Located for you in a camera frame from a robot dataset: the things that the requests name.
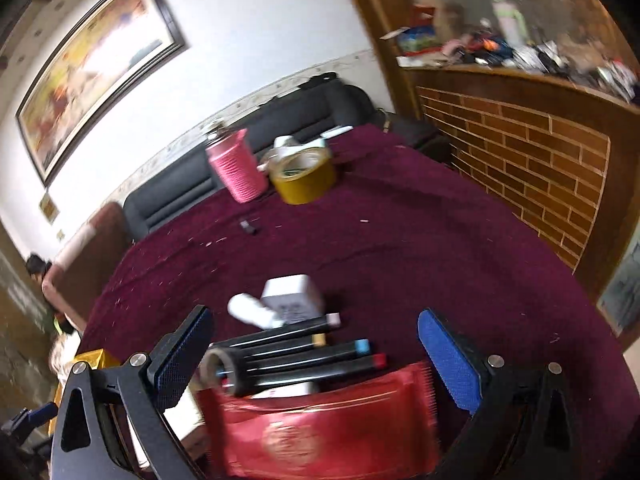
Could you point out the yellow tape roll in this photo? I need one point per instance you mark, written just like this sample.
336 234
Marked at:
305 185

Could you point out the white and green tumbler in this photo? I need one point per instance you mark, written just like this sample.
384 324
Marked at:
507 20

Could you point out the small red box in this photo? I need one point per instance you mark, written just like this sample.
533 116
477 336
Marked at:
424 11

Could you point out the small black pen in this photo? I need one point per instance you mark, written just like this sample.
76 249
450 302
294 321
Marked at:
248 227

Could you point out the white flat object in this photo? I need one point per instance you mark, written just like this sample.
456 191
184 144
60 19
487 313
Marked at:
336 131

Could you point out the pile of counter clutter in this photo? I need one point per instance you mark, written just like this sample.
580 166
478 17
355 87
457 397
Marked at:
550 57

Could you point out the black tape roll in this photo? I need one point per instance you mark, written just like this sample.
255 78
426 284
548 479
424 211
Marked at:
210 365

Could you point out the black marker red cap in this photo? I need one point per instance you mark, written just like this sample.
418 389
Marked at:
325 372

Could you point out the white plastic bottle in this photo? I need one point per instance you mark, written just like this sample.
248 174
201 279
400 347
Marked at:
247 310

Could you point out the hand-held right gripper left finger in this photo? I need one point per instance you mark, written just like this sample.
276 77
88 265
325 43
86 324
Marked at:
180 355

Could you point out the black marker yellow cap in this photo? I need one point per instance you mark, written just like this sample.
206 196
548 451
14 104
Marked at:
295 346

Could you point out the white charger adapter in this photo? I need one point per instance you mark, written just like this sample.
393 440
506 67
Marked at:
292 295

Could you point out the thermos with pink knitted sleeve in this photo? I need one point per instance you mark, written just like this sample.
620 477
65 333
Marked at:
237 170

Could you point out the small white container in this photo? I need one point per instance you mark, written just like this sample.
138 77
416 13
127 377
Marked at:
285 142

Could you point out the black marker pale pink cap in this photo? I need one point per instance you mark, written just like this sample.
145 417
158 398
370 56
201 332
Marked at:
300 329

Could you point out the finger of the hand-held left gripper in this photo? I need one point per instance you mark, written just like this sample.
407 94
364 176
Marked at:
42 411

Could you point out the wooden brick-pattern counter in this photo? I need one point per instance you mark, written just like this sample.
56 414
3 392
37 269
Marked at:
525 160

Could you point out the wooden door frame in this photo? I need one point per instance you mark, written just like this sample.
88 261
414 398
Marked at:
370 20

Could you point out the blue and green carton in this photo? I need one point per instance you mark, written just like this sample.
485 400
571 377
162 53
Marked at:
420 41

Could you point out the maroon velvet tablecloth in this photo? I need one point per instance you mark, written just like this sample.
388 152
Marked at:
400 240

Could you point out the red foil tea packet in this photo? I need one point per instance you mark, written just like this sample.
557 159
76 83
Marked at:
320 435

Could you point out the framed landscape painting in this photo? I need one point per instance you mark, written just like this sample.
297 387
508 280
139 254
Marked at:
90 70

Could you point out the bamboo picture panel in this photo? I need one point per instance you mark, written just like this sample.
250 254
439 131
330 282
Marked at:
622 290

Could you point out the small gold wall plaque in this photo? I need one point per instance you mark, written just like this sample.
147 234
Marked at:
49 206

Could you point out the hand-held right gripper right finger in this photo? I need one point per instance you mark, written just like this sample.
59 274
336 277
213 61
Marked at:
445 360

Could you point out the black leather sofa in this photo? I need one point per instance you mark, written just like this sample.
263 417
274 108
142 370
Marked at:
290 115

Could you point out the brown upholstered chair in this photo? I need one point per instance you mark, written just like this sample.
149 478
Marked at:
107 260

